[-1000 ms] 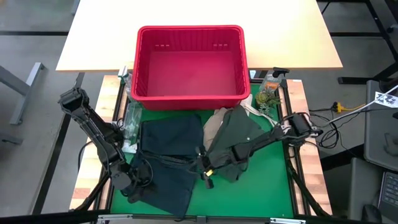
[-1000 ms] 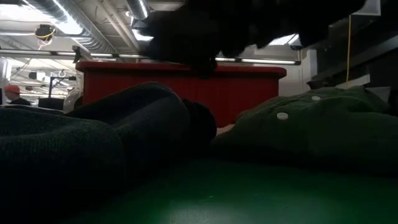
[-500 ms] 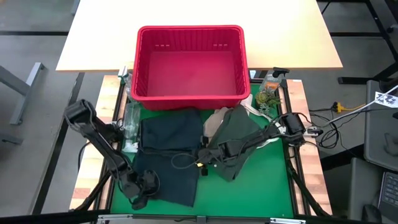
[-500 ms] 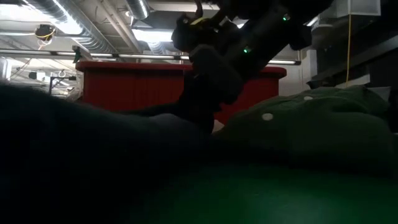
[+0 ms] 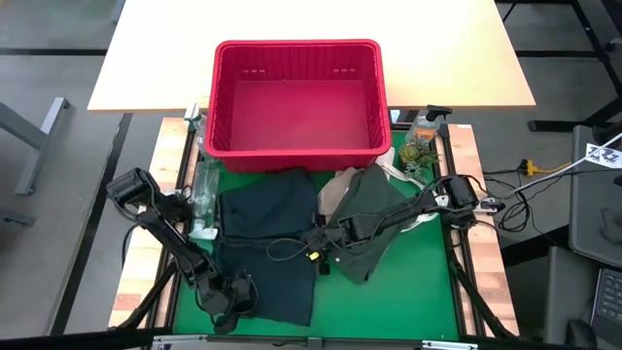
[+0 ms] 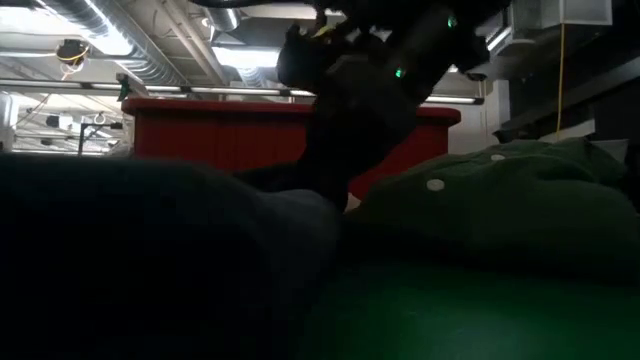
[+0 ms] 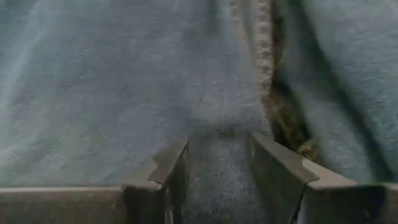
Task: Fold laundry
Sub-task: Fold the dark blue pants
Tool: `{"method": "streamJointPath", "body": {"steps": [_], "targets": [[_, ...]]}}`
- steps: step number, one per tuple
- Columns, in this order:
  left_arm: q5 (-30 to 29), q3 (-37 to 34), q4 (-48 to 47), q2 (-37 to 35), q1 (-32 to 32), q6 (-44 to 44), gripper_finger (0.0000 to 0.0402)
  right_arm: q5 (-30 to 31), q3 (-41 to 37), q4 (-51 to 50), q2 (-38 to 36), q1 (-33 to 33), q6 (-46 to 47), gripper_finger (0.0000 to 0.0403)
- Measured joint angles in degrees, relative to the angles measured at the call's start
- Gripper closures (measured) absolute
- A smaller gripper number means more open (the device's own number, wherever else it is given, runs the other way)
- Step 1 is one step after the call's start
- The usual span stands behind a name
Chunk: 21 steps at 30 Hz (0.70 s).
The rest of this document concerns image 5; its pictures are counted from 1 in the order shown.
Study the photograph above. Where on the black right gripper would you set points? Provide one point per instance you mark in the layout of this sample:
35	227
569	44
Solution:
323	240

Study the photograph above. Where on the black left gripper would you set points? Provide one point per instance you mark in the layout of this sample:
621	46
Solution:
231	299

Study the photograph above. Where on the black garment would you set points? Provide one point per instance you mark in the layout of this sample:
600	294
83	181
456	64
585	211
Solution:
272	291

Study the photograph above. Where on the beige shirt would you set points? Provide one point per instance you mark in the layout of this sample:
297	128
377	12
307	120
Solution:
333	194

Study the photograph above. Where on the dark green garment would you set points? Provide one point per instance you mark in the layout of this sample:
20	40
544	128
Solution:
369	194

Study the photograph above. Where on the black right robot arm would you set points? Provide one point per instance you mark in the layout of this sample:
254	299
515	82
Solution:
413	209

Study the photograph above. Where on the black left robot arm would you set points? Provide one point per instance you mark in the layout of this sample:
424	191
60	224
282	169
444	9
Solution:
165	233

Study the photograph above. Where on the red plastic laundry basket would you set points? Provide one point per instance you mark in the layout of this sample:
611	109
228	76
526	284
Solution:
301	116

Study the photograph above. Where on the small yellow tag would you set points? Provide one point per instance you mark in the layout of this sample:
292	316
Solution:
314	255

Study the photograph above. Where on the green table mat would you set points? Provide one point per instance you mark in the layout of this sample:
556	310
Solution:
389	306

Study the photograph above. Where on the clear spray bottle white trigger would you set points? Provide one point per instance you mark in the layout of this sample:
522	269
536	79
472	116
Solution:
204	189

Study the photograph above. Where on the cream tote bag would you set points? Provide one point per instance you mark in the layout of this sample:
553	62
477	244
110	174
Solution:
389	163

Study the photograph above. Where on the artificial succulent plant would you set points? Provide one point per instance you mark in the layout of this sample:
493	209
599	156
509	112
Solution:
415	153

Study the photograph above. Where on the spray bottle black trigger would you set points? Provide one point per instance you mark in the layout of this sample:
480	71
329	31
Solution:
423	129

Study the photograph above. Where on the clear spray bottle pale-green trigger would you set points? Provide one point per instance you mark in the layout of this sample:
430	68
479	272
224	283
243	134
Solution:
199	129

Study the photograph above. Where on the grey side desk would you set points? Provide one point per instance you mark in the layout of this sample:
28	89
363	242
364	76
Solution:
563	291

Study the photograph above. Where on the grey metal desk leg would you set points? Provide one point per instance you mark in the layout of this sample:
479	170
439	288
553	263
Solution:
36	141

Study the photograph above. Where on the light wooden desk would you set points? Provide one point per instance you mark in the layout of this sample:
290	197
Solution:
170	48

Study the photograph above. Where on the black computer mouse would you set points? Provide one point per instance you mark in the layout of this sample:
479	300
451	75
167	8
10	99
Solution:
580	335

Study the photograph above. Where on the dark computer keyboard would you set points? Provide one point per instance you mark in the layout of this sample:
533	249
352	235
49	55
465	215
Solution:
610	301

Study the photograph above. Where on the white tag black pattern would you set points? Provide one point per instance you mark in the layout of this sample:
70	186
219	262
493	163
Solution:
602	156

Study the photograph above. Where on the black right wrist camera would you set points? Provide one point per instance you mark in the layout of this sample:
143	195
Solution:
319	220

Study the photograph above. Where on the silver metal bracket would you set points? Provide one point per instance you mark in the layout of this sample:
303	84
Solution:
449	345
175	342

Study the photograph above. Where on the black aluminium table frame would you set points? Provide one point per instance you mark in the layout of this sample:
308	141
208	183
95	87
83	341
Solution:
460	311

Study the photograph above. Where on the black desk frame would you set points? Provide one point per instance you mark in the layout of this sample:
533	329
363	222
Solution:
590	34

